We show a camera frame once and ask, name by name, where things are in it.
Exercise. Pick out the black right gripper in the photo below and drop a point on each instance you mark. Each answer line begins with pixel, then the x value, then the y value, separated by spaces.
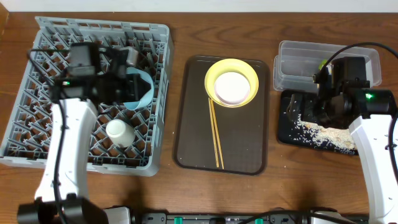
pixel 293 109

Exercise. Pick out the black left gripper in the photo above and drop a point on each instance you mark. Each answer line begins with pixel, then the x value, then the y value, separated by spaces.
pixel 131 92

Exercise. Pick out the light blue bowl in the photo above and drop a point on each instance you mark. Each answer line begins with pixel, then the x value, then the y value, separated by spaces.
pixel 140 89

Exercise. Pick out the white cup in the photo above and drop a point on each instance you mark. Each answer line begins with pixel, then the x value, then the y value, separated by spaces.
pixel 120 133

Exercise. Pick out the green foil snack wrapper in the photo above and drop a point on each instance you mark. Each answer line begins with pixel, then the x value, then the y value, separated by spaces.
pixel 323 64

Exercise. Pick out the pink bowl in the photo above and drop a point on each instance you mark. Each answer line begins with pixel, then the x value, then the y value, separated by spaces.
pixel 232 88

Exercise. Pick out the wooden chopstick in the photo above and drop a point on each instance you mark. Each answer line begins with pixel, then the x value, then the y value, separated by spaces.
pixel 218 141
pixel 213 133

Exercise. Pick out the yellow plate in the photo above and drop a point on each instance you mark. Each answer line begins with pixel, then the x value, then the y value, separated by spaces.
pixel 231 65

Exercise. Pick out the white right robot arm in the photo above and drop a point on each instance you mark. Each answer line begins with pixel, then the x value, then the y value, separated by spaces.
pixel 374 134

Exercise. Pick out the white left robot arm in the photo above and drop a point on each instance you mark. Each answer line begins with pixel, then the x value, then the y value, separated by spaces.
pixel 62 196

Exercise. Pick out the black waste tray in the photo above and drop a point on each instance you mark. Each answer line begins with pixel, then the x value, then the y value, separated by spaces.
pixel 283 124

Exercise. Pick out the clear plastic waste bin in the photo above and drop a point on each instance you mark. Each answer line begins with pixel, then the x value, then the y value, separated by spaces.
pixel 297 62

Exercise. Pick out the grey dishwasher rack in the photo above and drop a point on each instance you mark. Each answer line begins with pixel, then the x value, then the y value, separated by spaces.
pixel 27 137

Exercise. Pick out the rice and nuts pile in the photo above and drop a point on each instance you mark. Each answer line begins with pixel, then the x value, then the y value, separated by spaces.
pixel 315 136

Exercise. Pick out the brown serving tray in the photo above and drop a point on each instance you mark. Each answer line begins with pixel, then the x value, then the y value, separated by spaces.
pixel 243 131

